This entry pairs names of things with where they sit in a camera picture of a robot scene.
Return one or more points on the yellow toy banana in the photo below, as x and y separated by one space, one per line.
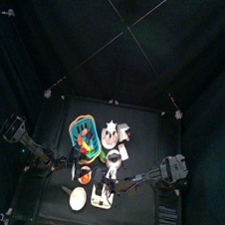
86 145

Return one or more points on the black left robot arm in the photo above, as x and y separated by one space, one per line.
30 145

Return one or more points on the orange toy carrot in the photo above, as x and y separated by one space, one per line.
79 141

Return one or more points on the beige toy egg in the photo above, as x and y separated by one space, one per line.
84 132

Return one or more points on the white toy appliance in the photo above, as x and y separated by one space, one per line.
123 132

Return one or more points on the white toy knife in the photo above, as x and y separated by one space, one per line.
123 151

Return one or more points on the green toy vegetable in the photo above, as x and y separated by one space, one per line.
93 153

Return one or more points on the silver frame corner bracket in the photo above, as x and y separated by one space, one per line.
47 92
178 114
113 102
9 13

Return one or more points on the white spiky toy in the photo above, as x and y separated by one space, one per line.
111 126

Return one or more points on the red toy tomato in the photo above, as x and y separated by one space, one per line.
83 151

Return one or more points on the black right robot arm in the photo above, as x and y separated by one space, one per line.
153 175

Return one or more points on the teal basket orange rim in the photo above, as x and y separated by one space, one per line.
85 137

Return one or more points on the white bowl with orange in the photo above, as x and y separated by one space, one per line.
84 175

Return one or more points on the small green toy food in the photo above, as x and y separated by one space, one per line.
102 156

